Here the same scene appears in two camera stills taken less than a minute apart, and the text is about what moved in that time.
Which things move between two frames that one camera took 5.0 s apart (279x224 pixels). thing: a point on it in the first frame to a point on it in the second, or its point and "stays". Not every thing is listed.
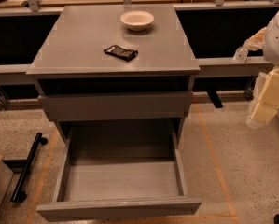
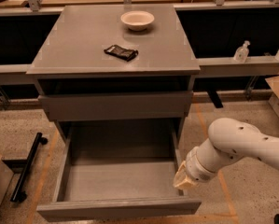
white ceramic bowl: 136,21 stays
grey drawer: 118,170 stays
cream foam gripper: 277,42 to 195,166
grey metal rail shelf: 9,75 stays
